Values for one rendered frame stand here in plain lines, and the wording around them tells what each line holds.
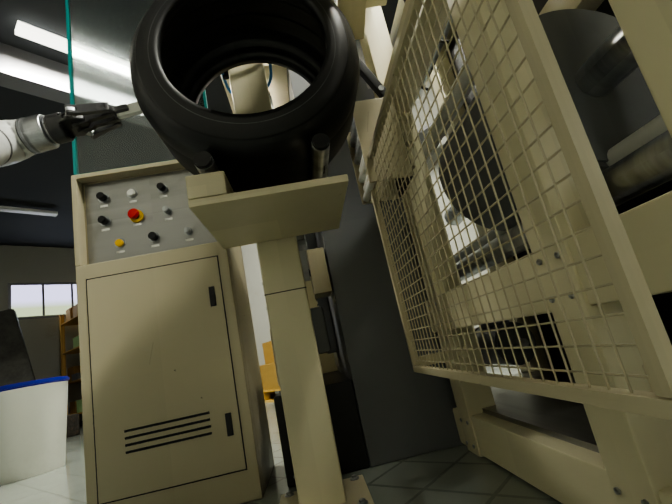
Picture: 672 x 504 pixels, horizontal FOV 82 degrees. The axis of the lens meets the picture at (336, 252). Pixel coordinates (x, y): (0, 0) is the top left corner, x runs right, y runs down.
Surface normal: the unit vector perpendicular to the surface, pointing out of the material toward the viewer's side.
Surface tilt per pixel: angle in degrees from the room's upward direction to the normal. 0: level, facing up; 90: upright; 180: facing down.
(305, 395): 90
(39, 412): 94
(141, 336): 90
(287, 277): 90
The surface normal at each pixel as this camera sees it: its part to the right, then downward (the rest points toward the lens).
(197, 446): 0.06, -0.25
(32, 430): 0.66, -0.25
